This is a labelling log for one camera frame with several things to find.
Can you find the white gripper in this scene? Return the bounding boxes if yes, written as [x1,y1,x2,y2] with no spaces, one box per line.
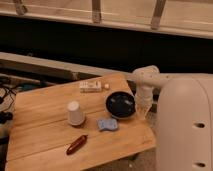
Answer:
[135,85,153,120]

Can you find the dark ceramic bowl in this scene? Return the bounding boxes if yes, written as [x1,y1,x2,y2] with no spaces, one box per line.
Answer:
[105,91,136,119]

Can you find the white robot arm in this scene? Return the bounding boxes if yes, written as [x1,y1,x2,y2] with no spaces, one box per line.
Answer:
[132,65,213,171]

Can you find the white upside-down cup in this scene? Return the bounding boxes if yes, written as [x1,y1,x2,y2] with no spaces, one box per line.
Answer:
[67,101,85,126]

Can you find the wooden table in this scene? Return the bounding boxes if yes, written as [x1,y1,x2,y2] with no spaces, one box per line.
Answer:
[5,74,155,171]

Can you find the red-brown sausage toy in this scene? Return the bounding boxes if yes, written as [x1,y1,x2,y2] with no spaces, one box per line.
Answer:
[66,135,87,155]

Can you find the black cables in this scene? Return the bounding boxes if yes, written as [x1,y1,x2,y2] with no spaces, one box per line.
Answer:
[0,75,21,141]

